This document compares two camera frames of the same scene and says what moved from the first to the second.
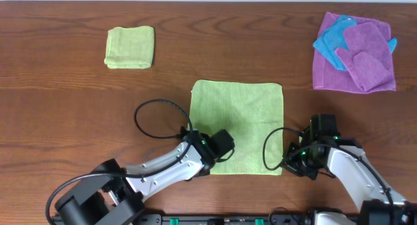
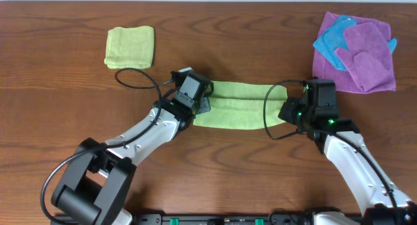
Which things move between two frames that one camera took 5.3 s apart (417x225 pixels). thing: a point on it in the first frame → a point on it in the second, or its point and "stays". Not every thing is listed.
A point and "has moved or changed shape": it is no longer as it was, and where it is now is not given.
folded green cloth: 130,47 stays
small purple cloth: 367,55 stays
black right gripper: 294,163 → 290,109
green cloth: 253,112 has moved or changed shape
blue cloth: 333,38 stays
